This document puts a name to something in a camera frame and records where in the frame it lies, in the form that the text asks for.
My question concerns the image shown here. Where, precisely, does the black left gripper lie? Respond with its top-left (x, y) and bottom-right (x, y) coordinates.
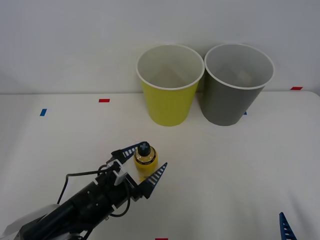
top-left (95, 142), bottom-right (169, 210)

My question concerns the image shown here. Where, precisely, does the grey plastic bin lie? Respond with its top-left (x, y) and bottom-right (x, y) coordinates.
top-left (203, 43), bottom-right (276, 127)

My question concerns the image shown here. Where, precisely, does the yellow bottle with black cap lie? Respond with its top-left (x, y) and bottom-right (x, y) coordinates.
top-left (133, 141), bottom-right (159, 182)

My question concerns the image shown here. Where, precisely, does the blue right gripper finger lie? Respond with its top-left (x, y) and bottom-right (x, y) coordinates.
top-left (278, 211), bottom-right (298, 240)

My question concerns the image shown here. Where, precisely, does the yellow-green plastic bin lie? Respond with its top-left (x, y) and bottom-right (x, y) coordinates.
top-left (135, 43), bottom-right (206, 127)

